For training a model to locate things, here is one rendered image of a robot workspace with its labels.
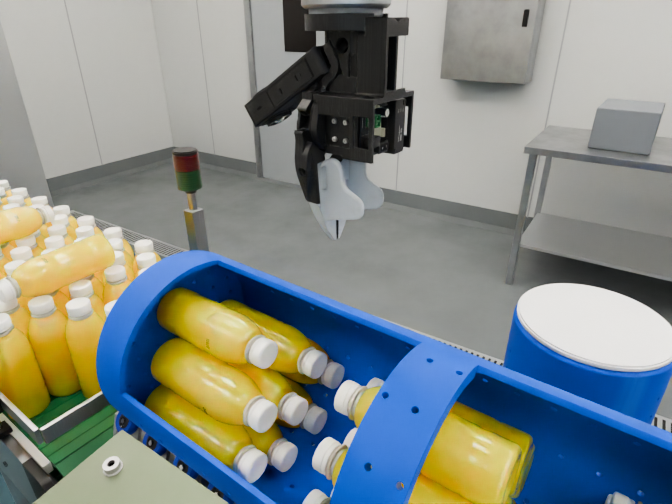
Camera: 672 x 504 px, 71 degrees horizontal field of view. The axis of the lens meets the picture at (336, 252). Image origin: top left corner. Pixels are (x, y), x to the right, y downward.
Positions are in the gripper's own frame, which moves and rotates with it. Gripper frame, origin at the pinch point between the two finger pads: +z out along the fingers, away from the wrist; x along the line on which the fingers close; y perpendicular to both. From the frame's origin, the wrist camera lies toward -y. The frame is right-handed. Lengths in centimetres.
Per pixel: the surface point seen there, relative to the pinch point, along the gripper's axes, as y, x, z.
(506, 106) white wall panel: -80, 328, 39
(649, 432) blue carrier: 32.2, 4.1, 13.5
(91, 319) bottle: -49, -6, 28
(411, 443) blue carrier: 15.2, -8.4, 14.6
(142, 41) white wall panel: -464, 288, 0
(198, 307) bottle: -21.5, -2.6, 17.0
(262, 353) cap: -9.1, -2.8, 19.3
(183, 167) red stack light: -69, 33, 13
